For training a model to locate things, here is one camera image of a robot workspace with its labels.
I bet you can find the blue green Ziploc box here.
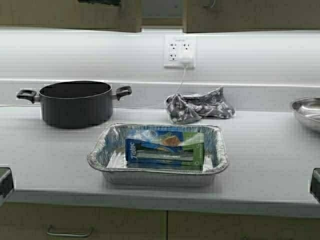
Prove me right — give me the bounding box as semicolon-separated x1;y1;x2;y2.
125;130;205;171

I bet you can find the aluminium foil tray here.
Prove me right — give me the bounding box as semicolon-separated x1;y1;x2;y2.
87;123;229;187

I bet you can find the robot base right part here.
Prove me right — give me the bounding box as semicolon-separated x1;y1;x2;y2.
309;168;320;203

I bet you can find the robot base left part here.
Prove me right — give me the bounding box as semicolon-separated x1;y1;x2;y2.
0;167;15;206

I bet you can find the black cooking pot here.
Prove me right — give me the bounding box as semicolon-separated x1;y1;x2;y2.
16;80;132;129

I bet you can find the upper left cabinet door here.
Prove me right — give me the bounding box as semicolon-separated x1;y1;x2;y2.
0;0;142;33

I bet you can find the cabinet door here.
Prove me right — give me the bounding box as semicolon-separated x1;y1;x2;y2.
182;0;320;33
0;0;142;33

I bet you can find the upper middle cabinet door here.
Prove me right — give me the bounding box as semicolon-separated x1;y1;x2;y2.
182;0;320;33

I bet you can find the grey patterned cloth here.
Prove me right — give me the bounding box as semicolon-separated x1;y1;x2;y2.
164;87;236;125

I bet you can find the middle wooden drawer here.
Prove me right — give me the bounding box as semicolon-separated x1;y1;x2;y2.
167;211;320;240

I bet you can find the wooden drawer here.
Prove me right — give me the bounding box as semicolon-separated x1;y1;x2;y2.
167;211;320;240
0;203;167;240

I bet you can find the steel bowl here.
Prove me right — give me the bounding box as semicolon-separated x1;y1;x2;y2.
289;96;320;133

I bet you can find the left wooden drawer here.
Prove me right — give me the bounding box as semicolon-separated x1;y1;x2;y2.
0;203;167;240

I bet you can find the white cable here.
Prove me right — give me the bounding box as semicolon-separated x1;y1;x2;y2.
113;63;188;110

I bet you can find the white wall outlet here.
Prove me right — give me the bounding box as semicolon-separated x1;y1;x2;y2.
163;35;197;69

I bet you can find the left drawer handle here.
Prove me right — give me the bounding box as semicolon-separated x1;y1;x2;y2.
46;225;95;238

